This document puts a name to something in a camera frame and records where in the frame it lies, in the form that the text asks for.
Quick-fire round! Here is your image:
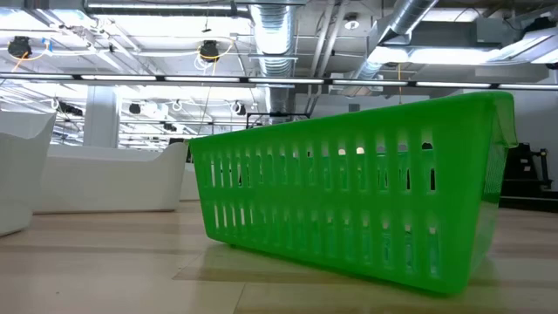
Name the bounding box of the green slotted plastic basket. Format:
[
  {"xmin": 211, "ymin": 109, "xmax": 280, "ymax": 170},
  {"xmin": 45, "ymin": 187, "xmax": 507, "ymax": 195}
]
[{"xmin": 188, "ymin": 90, "xmax": 520, "ymax": 296}]

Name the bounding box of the long ceiling light strip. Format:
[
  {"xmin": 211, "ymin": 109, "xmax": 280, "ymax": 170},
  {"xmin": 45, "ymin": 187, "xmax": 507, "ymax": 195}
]
[{"xmin": 0, "ymin": 72, "xmax": 558, "ymax": 92}]

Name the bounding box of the white room pillar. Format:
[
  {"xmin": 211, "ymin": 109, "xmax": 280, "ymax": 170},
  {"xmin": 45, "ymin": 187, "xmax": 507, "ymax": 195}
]
[{"xmin": 82, "ymin": 85, "xmax": 122, "ymax": 148}]

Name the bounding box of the black robot station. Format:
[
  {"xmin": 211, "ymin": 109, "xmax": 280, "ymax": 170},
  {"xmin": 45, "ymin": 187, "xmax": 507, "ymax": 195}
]
[{"xmin": 499, "ymin": 142, "xmax": 554, "ymax": 208}]

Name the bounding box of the large ribbed ceiling duct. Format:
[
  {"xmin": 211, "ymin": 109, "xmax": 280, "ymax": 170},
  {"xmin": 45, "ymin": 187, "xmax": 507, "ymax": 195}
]
[{"xmin": 248, "ymin": 0, "xmax": 298, "ymax": 126}]

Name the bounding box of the black ceiling cable reel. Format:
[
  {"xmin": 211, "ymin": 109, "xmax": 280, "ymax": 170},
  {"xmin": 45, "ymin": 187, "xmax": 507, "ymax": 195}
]
[
  {"xmin": 199, "ymin": 39, "xmax": 221, "ymax": 63},
  {"xmin": 7, "ymin": 35, "xmax": 33, "ymax": 59}
]

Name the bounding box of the slanted silver ceiling duct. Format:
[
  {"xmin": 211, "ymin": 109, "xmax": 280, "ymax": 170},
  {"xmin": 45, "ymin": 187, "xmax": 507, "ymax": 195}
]
[{"xmin": 342, "ymin": 0, "xmax": 440, "ymax": 98}]

